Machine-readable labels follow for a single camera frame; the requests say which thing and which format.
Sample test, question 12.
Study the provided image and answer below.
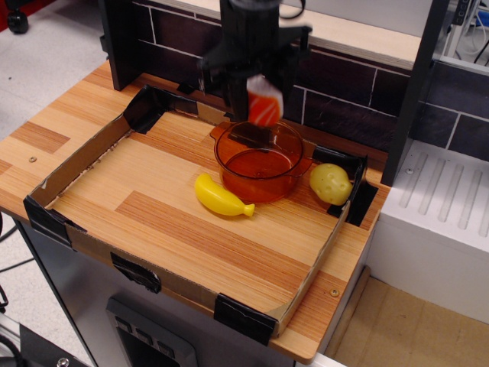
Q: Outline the dark grey vertical post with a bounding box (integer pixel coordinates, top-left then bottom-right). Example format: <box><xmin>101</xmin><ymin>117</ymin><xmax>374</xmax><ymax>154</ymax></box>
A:
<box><xmin>381</xmin><ymin>0</ymin><xmax>451</xmax><ymax>187</ymax></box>

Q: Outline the grey oven control panel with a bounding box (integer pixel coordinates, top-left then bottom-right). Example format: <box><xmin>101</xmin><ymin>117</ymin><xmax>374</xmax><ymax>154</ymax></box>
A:
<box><xmin>106</xmin><ymin>298</ymin><xmax>198</xmax><ymax>366</ymax></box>

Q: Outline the yellow toy potato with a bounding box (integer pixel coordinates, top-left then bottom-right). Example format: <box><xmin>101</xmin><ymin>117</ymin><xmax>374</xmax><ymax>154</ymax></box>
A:
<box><xmin>309</xmin><ymin>163</ymin><xmax>353</xmax><ymax>206</ymax></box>

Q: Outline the white toy sink drainer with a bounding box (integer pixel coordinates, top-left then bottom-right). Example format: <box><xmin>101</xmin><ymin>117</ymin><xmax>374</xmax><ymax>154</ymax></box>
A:
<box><xmin>367</xmin><ymin>141</ymin><xmax>488</xmax><ymax>323</ymax></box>

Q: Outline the black caster wheel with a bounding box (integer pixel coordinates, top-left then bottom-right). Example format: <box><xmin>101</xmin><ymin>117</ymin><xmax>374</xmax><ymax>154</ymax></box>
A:
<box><xmin>7</xmin><ymin>5</ymin><xmax>29</xmax><ymax>34</ymax></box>

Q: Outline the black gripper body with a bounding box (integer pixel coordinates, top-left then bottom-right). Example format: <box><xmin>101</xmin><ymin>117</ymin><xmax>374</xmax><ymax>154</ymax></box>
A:
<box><xmin>198</xmin><ymin>7</ymin><xmax>313</xmax><ymax>96</ymax></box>

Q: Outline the yellow toy banana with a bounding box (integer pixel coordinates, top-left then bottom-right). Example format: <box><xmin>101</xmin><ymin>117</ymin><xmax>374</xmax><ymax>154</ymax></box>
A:
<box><xmin>194</xmin><ymin>174</ymin><xmax>255</xmax><ymax>217</ymax></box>

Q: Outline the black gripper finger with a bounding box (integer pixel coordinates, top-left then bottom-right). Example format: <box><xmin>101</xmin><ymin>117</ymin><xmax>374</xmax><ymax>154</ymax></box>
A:
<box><xmin>228</xmin><ymin>78</ymin><xmax>249</xmax><ymax>122</ymax></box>

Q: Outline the cardboard fence with black tape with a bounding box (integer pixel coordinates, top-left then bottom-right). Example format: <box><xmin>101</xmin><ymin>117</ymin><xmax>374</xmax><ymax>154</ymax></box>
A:
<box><xmin>24</xmin><ymin>86</ymin><xmax>377</xmax><ymax>344</ymax></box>

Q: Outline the salmon sushi toy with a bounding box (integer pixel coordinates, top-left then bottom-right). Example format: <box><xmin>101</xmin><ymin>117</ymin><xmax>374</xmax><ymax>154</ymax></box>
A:
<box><xmin>247</xmin><ymin>75</ymin><xmax>283</xmax><ymax>128</ymax></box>

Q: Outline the orange transparent plastic pot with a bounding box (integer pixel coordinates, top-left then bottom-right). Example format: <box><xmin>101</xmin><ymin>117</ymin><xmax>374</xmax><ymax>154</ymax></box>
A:
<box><xmin>210</xmin><ymin>122</ymin><xmax>315</xmax><ymax>203</ymax></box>

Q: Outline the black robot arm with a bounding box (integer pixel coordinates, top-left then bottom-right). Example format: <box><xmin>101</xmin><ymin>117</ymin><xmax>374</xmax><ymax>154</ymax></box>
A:
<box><xmin>199</xmin><ymin>1</ymin><xmax>312</xmax><ymax>127</ymax></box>

